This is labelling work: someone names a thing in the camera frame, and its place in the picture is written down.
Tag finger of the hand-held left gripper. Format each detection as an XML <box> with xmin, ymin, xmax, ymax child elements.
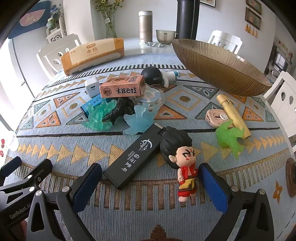
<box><xmin>0</xmin><ymin>156</ymin><xmax>22</xmax><ymax>182</ymax></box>
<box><xmin>0</xmin><ymin>159</ymin><xmax>53</xmax><ymax>202</ymax></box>

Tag yellow hanging ornaments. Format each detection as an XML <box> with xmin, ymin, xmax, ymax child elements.
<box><xmin>245</xmin><ymin>23</ymin><xmax>259</xmax><ymax>37</ymax></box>

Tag gold tube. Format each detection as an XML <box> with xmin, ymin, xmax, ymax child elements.
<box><xmin>216</xmin><ymin>94</ymin><xmax>251</xmax><ymax>139</ymax></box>

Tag small white toy figure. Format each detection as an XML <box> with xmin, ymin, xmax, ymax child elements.
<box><xmin>161</xmin><ymin>71</ymin><xmax>180</xmax><ymax>87</ymax></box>

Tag steel thermos flask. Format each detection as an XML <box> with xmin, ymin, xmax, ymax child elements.
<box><xmin>138</xmin><ymin>11</ymin><xmax>153</xmax><ymax>45</ymax></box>

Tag teal translucent figure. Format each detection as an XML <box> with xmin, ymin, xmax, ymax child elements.
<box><xmin>80</xmin><ymin>98</ymin><xmax>116</xmax><ymax>132</ymax></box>

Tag brown round coaster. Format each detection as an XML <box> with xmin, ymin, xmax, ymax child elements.
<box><xmin>285</xmin><ymin>158</ymin><xmax>296</xmax><ymax>197</ymax></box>

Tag window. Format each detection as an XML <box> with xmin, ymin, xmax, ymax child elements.
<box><xmin>274</xmin><ymin>52</ymin><xmax>287</xmax><ymax>70</ymax></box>

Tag dark framed picture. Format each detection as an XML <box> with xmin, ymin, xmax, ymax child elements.
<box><xmin>245</xmin><ymin>7</ymin><xmax>262</xmax><ymax>30</ymax></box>
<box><xmin>245</xmin><ymin>0</ymin><xmax>262</xmax><ymax>14</ymax></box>

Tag small pink box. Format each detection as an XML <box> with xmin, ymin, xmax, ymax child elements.
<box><xmin>100</xmin><ymin>75</ymin><xmax>146</xmax><ymax>98</ymax></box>

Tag patterned blue tablecloth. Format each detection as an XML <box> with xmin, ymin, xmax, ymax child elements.
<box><xmin>5</xmin><ymin>54</ymin><xmax>294</xmax><ymax>241</ymax></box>

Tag white cup with red print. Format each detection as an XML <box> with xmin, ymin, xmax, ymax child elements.
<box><xmin>0</xmin><ymin>131</ymin><xmax>18</xmax><ymax>158</ymax></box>

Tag light blue translucent figure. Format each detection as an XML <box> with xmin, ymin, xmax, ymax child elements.
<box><xmin>122</xmin><ymin>102</ymin><xmax>160</xmax><ymax>136</ymax></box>

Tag blue wall hanging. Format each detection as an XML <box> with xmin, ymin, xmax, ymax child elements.
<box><xmin>8</xmin><ymin>0</ymin><xmax>52</xmax><ymax>39</ymax></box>

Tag green translucent figure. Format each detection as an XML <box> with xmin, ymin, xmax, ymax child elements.
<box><xmin>216</xmin><ymin>119</ymin><xmax>245</xmax><ymax>160</ymax></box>

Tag grey glass cup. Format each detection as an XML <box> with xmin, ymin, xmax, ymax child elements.
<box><xmin>155</xmin><ymin>29</ymin><xmax>178</xmax><ymax>45</ymax></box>

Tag brown ribbed glass bowl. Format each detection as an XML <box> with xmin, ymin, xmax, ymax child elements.
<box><xmin>171</xmin><ymin>39</ymin><xmax>272</xmax><ymax>97</ymax></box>

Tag red black-haired figurine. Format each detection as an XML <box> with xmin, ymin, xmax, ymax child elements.
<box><xmin>161</xmin><ymin>126</ymin><xmax>199</xmax><ymax>202</ymax></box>

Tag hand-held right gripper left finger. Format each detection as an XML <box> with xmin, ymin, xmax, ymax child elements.
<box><xmin>26</xmin><ymin>163</ymin><xmax>102</xmax><ymax>241</ymax></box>

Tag white chair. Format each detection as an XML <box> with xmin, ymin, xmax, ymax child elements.
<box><xmin>207</xmin><ymin>30</ymin><xmax>243</xmax><ymax>54</ymax></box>
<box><xmin>264</xmin><ymin>71</ymin><xmax>296</xmax><ymax>149</ymax></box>
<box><xmin>37</xmin><ymin>34</ymin><xmax>81</xmax><ymax>79</ymax></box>

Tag orange tissue pack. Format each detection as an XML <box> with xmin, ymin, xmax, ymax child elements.
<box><xmin>60</xmin><ymin>38</ymin><xmax>125</xmax><ymax>77</ymax></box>

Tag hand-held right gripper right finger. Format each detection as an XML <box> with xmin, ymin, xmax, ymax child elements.
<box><xmin>199</xmin><ymin>163</ymin><xmax>274</xmax><ymax>241</ymax></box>

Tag black dinosaur figure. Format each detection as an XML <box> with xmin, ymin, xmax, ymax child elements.
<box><xmin>102</xmin><ymin>97</ymin><xmax>137</xmax><ymax>126</ymax></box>

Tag glass vase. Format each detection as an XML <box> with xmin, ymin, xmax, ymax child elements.
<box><xmin>105</xmin><ymin>10</ymin><xmax>117</xmax><ymax>39</ymax></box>

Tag white charger plug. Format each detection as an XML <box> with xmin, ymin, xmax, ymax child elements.
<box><xmin>85</xmin><ymin>79</ymin><xmax>101</xmax><ymax>98</ymax></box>

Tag beige round object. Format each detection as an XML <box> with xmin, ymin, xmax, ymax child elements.
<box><xmin>205</xmin><ymin>109</ymin><xmax>229</xmax><ymax>128</ymax></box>

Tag black ball toy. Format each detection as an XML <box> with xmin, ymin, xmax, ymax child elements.
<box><xmin>141</xmin><ymin>66</ymin><xmax>163</xmax><ymax>86</ymax></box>

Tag small blue box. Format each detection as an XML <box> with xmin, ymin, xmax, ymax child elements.
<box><xmin>80</xmin><ymin>95</ymin><xmax>103</xmax><ymax>121</ymax></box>

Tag tall black bottle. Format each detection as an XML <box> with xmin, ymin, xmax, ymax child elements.
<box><xmin>176</xmin><ymin>0</ymin><xmax>199</xmax><ymax>40</ymax></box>

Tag black rectangular box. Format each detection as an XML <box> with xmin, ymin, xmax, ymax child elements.
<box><xmin>103</xmin><ymin>123</ymin><xmax>167</xmax><ymax>189</ymax></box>

